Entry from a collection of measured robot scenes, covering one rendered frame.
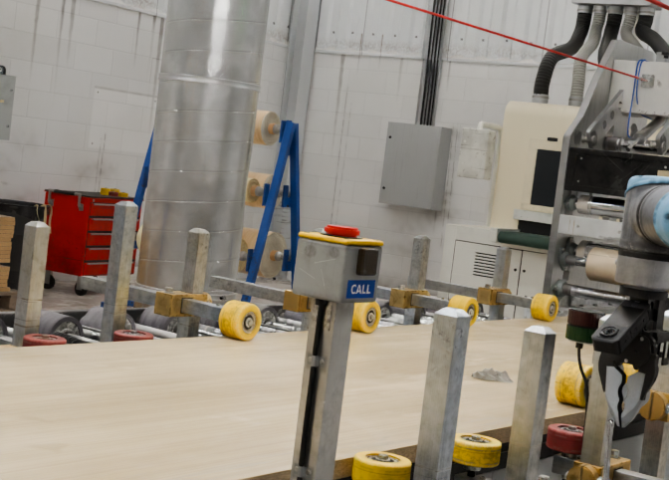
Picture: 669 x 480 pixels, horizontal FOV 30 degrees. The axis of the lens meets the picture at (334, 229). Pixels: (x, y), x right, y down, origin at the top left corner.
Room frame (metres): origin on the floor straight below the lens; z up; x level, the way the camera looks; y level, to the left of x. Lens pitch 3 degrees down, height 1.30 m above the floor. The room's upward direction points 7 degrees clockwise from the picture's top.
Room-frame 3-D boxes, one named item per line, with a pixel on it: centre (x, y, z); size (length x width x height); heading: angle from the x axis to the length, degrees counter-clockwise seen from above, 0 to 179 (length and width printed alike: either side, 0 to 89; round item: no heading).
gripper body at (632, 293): (1.89, -0.48, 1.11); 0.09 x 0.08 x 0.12; 143
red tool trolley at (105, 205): (10.15, 1.97, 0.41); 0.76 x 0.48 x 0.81; 153
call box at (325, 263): (1.39, -0.01, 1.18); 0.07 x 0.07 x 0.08; 53
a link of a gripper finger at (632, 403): (1.88, -0.49, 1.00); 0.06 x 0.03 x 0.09; 143
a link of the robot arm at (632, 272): (1.89, -0.47, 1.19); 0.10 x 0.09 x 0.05; 53
